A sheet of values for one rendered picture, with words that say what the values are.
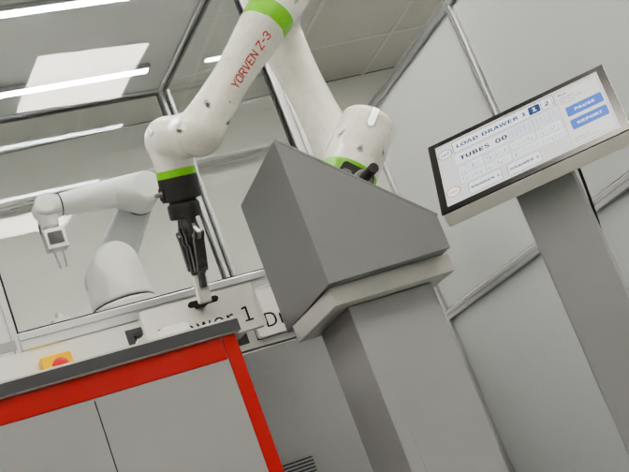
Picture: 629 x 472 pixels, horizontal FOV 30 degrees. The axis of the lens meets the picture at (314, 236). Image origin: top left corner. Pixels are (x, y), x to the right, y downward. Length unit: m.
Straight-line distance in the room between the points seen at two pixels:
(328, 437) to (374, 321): 0.61
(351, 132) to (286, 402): 0.72
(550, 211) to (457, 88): 1.69
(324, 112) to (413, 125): 2.32
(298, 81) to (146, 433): 1.02
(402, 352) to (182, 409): 0.48
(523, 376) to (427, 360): 2.44
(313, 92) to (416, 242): 0.58
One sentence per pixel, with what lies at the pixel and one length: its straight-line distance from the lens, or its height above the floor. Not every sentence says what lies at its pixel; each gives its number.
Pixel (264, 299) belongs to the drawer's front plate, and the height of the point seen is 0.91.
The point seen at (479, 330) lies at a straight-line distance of 5.04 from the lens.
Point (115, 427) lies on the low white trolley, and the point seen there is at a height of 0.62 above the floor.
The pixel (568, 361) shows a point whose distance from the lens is 4.54.
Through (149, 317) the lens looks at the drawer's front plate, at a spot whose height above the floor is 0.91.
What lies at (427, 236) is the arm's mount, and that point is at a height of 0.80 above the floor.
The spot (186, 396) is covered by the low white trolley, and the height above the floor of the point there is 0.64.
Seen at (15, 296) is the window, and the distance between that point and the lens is 2.86.
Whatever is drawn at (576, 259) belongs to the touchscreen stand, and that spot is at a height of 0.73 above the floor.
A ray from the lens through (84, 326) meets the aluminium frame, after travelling 2.85.
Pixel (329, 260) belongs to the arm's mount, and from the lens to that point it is 2.33.
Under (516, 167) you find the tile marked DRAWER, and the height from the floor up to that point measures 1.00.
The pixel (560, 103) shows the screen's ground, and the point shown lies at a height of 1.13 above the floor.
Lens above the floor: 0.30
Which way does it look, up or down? 14 degrees up
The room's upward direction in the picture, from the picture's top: 21 degrees counter-clockwise
